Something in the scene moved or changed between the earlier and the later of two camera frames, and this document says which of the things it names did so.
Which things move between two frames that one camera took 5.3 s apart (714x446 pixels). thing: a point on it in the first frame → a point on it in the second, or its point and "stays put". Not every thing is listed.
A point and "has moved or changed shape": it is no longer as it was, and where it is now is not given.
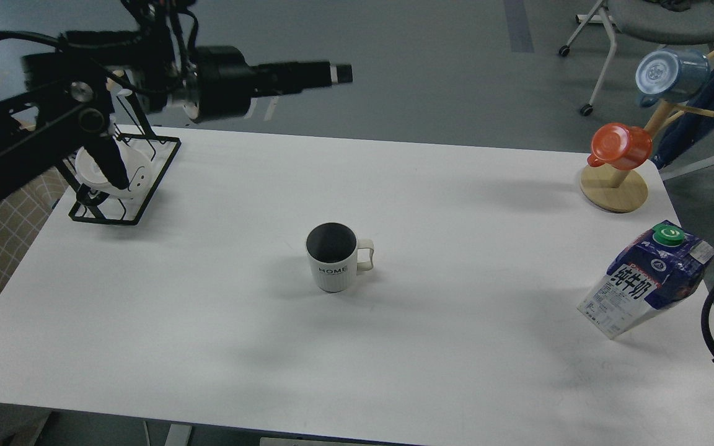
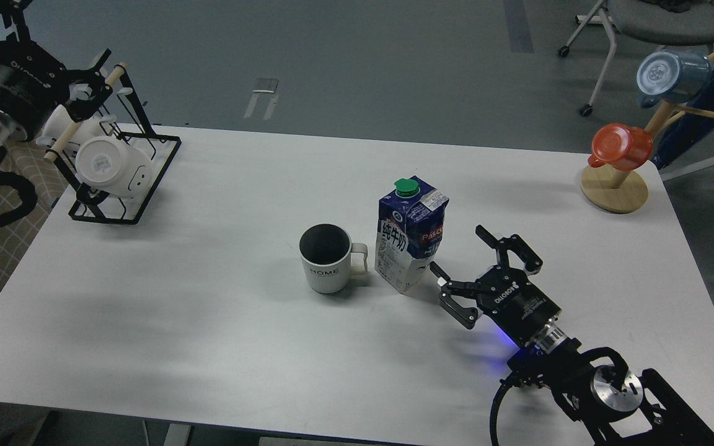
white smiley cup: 137,168 stays put
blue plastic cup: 672,74 stays put
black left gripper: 225,83 → 29,85
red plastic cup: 621,147 stays put
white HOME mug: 332,248 has moved or changed shape
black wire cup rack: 113,179 stays put
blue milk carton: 663,265 → 409,232
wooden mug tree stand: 621,191 stays put
